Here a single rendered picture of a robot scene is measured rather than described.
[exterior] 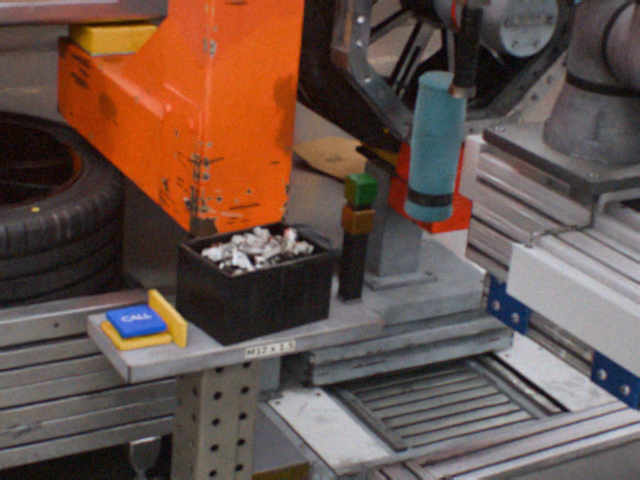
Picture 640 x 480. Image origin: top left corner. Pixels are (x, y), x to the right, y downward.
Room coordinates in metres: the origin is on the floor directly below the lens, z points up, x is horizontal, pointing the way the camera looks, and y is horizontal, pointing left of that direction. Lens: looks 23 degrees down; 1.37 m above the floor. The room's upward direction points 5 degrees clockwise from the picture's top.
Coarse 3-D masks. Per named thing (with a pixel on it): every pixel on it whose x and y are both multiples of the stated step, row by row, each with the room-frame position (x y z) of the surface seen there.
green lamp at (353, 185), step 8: (352, 176) 1.93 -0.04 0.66; (360, 176) 1.94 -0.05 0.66; (368, 176) 1.94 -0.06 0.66; (352, 184) 1.92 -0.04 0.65; (360, 184) 1.91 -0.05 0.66; (368, 184) 1.92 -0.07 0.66; (376, 184) 1.93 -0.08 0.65; (344, 192) 1.94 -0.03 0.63; (352, 192) 1.92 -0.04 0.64; (360, 192) 1.91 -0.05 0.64; (368, 192) 1.92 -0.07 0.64; (376, 192) 1.93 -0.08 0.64; (352, 200) 1.91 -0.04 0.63; (360, 200) 1.91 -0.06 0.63; (368, 200) 1.92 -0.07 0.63
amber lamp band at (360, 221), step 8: (344, 208) 1.93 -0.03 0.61; (344, 216) 1.93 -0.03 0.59; (352, 216) 1.91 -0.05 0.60; (360, 216) 1.91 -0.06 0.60; (368, 216) 1.92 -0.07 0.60; (344, 224) 1.93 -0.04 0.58; (352, 224) 1.91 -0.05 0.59; (360, 224) 1.91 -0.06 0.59; (368, 224) 1.92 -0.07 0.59; (352, 232) 1.91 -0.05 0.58; (360, 232) 1.92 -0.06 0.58; (368, 232) 1.92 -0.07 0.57
